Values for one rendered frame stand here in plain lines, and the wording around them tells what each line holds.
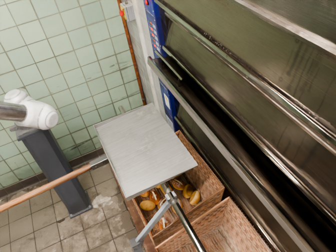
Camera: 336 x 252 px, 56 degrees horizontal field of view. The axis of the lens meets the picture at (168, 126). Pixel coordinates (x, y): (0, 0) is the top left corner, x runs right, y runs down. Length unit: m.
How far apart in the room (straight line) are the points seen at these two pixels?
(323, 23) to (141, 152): 1.05
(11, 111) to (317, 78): 1.54
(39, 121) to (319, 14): 1.59
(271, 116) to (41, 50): 1.91
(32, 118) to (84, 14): 0.96
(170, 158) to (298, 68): 0.81
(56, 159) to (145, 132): 0.97
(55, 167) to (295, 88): 1.94
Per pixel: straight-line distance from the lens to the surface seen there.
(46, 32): 2.57
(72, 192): 2.74
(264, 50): 1.02
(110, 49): 2.71
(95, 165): 1.59
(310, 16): 0.86
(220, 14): 1.21
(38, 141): 2.32
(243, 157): 1.20
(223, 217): 1.88
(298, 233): 1.02
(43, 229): 3.03
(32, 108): 1.99
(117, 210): 2.86
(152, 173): 1.48
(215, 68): 1.38
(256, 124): 1.19
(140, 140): 1.64
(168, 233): 1.86
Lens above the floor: 2.32
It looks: 43 degrees down
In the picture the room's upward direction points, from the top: 11 degrees counter-clockwise
